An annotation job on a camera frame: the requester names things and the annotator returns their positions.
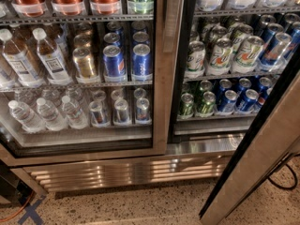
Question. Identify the steel fridge door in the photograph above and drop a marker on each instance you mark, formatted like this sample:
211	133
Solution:
272	139
159	30

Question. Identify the steel fridge base grille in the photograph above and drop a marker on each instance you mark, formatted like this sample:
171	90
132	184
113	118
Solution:
196	159

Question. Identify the small silver can right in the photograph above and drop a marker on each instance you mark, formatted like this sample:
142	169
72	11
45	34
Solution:
143	111

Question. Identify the small silver can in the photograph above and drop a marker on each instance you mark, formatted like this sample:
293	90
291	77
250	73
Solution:
143	111
121	114
99	114

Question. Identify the small silver can middle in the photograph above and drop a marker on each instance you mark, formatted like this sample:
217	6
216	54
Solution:
121	114

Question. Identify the green can bottom far left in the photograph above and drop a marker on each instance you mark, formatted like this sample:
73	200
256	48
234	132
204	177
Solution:
186	106

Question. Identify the front blue Pepsi can right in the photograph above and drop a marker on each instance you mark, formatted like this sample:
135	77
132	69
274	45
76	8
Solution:
142	63

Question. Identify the blue pepsi can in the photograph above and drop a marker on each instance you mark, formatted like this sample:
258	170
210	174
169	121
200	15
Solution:
142	63
114	65

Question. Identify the small silver can left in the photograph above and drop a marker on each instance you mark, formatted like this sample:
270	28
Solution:
99	114

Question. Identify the front blue Pepsi can left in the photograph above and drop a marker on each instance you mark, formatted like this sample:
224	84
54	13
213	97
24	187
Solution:
114	65

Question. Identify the green can bottom shelf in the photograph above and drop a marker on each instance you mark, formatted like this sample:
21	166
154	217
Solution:
206	105

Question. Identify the green white can far left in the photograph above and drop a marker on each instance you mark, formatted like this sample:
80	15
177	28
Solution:
195	60

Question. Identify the front gold can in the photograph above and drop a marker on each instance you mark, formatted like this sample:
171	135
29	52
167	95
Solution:
87	70

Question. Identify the water bottle right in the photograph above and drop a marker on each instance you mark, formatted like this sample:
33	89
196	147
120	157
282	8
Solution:
75	115

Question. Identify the water bottle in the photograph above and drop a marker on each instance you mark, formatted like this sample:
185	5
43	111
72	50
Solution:
75	115
53	119
26	116

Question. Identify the blue can bottom left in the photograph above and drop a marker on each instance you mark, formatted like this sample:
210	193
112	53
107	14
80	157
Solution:
227	103

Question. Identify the white 7Up can left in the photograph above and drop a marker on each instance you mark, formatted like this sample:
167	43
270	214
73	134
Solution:
220	57

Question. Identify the white 7up can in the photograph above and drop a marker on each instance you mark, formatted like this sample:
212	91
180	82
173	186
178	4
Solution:
220	57
245	59

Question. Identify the blue can bottom right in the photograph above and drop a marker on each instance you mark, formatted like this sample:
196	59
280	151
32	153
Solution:
246	101

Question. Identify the water bottle middle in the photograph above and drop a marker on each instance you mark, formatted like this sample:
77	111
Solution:
53	119

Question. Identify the tea bottle white cap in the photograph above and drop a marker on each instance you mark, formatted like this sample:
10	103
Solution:
52	58

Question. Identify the white 7Up can right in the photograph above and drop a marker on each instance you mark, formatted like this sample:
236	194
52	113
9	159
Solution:
245	59

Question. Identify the silver blue can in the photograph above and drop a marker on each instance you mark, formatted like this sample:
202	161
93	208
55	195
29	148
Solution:
274	51

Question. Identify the water bottle left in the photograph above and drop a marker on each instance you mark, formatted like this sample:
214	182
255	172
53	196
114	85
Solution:
26	116

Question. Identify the tea bottle far left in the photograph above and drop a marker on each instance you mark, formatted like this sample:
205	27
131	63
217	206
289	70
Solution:
22	60

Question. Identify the blue tape cross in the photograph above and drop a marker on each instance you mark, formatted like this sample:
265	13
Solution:
31	212

